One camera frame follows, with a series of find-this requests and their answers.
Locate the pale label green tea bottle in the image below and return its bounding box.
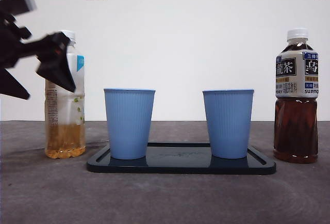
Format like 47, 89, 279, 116
44, 29, 87, 159

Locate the dark oolong tea bottle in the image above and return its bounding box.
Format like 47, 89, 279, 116
273, 27, 319, 164

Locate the blue ribbed cup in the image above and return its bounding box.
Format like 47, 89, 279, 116
202, 88, 255, 159
103, 88, 156, 161

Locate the dark blue tray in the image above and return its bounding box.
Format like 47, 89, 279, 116
86, 142, 277, 175

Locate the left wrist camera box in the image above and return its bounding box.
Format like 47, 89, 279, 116
15, 0, 37, 13

